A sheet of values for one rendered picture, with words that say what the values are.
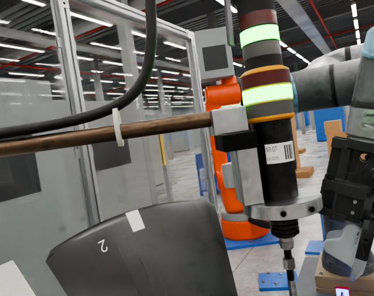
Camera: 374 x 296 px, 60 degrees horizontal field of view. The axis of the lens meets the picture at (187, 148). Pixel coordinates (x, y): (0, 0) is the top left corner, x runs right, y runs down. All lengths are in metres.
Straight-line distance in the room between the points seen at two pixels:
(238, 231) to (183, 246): 3.88
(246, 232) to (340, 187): 3.81
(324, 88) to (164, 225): 0.35
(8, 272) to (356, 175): 0.54
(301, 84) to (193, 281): 0.37
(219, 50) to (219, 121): 4.03
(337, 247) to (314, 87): 0.26
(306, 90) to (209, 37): 3.78
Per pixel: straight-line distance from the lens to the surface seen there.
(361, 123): 0.49
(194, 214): 0.45
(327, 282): 1.09
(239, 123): 0.28
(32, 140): 0.30
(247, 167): 0.28
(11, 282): 0.59
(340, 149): 0.52
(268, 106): 0.28
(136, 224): 0.43
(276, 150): 0.28
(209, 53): 4.28
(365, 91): 0.49
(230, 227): 4.33
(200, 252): 0.41
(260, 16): 0.30
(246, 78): 0.29
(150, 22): 0.29
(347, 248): 0.54
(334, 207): 0.51
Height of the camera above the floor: 1.53
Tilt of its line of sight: 3 degrees down
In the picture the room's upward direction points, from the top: 8 degrees counter-clockwise
